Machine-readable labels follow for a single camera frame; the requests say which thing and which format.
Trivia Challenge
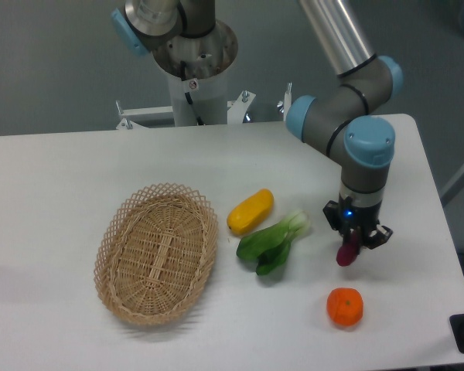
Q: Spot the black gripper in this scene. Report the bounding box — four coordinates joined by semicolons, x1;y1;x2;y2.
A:
322;198;393;250

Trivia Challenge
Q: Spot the purple sweet potato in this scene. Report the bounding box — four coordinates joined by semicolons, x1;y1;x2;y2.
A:
336;230;361;267

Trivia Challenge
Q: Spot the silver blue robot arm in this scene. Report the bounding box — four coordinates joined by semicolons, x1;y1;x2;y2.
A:
111;1;403;249

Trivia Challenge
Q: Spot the orange tangerine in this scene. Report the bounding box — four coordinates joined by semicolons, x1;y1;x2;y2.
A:
326;288;363;326

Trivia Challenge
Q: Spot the green bok choy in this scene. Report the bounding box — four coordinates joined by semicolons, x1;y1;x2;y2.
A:
236;210;310;276

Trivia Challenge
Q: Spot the yellow mango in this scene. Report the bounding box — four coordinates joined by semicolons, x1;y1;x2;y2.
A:
227;189;275;236

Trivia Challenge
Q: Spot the woven wicker basket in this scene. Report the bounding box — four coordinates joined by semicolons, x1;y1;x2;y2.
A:
94;183;219;326

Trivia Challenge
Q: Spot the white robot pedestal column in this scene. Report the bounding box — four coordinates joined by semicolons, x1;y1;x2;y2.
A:
166;73;227;127

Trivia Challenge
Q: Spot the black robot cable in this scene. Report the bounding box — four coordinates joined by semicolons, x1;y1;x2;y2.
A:
179;60;206;127

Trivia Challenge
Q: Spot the white metal base frame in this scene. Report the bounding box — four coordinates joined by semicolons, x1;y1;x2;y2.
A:
114;81;295;131

